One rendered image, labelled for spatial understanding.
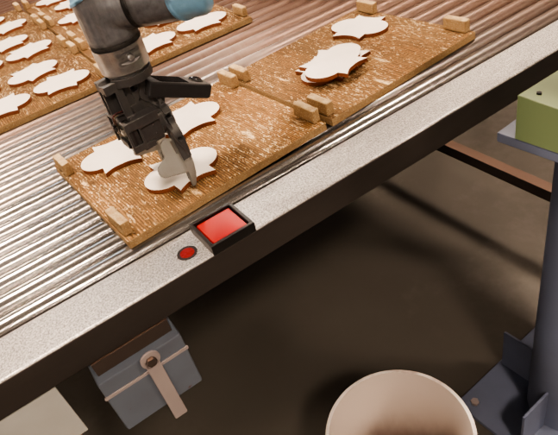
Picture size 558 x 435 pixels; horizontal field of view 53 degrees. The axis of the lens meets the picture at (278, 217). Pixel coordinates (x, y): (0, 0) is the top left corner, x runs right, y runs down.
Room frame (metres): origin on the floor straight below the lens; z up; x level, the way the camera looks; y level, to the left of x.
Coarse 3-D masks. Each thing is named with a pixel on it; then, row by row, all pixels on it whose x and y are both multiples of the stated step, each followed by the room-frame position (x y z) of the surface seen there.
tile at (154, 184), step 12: (192, 156) 0.87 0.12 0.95; (204, 156) 0.86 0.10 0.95; (216, 156) 0.86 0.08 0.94; (156, 168) 0.87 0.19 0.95; (204, 168) 0.82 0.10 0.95; (156, 180) 0.83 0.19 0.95; (168, 180) 0.82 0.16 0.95; (180, 180) 0.81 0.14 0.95; (156, 192) 0.80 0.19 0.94; (180, 192) 0.78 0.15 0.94
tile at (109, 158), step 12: (108, 144) 1.01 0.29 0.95; (120, 144) 0.99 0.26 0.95; (96, 156) 0.97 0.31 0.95; (108, 156) 0.96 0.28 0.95; (120, 156) 0.95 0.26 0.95; (132, 156) 0.93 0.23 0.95; (84, 168) 0.94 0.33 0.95; (96, 168) 0.93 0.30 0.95; (108, 168) 0.91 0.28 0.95; (120, 168) 0.92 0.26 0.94
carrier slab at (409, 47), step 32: (320, 32) 1.31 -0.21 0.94; (416, 32) 1.16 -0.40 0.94; (448, 32) 1.12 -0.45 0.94; (256, 64) 1.22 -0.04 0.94; (288, 64) 1.17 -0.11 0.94; (384, 64) 1.05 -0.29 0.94; (416, 64) 1.01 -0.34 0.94; (288, 96) 1.02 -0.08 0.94; (320, 96) 0.99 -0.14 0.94; (352, 96) 0.96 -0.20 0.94
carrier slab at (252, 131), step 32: (224, 96) 1.10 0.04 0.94; (256, 96) 1.06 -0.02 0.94; (224, 128) 0.96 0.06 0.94; (256, 128) 0.93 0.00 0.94; (288, 128) 0.90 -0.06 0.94; (320, 128) 0.88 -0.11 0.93; (160, 160) 0.91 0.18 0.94; (224, 160) 0.85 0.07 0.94; (256, 160) 0.82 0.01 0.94; (96, 192) 0.86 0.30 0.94; (128, 192) 0.83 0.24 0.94; (192, 192) 0.78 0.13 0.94; (160, 224) 0.72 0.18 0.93
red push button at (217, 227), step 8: (216, 216) 0.71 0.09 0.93; (224, 216) 0.70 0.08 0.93; (232, 216) 0.70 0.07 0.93; (200, 224) 0.70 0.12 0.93; (208, 224) 0.69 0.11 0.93; (216, 224) 0.68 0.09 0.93; (224, 224) 0.68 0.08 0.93; (232, 224) 0.67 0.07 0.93; (240, 224) 0.67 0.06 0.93; (208, 232) 0.67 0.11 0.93; (216, 232) 0.67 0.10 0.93; (224, 232) 0.66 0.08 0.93; (216, 240) 0.65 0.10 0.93
